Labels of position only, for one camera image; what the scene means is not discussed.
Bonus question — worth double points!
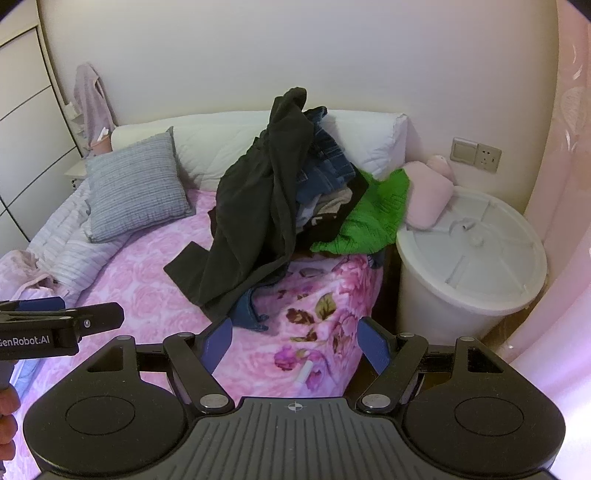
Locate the blue denim jeans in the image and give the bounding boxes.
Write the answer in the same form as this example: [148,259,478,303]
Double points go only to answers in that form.
[297,106,369,225]

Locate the pink floral bedspread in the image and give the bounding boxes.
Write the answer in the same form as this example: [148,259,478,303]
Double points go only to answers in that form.
[8,186,386,407]

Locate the wall socket switch panel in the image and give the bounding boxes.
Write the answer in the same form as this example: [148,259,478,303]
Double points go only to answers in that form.
[450,137,502,173]

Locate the black trousers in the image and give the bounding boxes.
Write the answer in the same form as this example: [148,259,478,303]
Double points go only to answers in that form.
[164,87,314,322]

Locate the pink plush toy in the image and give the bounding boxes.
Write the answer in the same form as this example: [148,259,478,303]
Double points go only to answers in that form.
[403,155,455,230]

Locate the green knit garment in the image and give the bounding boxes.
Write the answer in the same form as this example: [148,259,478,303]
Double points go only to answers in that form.
[311,169,410,255]

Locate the white long pillow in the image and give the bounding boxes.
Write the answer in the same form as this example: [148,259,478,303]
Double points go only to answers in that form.
[111,110,409,191]

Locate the pink curtain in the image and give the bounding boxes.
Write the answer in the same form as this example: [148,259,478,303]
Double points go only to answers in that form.
[500,1,590,413]

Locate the white wardrobe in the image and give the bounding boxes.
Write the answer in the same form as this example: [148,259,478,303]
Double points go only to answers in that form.
[0,27,81,253]

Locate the person's left hand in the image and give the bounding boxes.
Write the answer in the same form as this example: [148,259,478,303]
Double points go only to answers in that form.
[0,385,21,462]

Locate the white round lidded bin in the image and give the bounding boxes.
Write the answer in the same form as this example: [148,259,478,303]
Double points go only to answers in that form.
[397,187,547,345]

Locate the grey checked pillow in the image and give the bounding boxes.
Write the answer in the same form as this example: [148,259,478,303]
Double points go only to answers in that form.
[86,129,194,243]

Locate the lilac striped duvet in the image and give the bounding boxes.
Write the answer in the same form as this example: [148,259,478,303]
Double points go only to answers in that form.
[1,181,131,307]

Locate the lilac hanging garment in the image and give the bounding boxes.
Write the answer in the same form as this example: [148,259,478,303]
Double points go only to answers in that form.
[73,63,114,144]

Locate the dark blue garment piece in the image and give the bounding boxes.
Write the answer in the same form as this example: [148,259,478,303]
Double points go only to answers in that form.
[228,288,269,332]

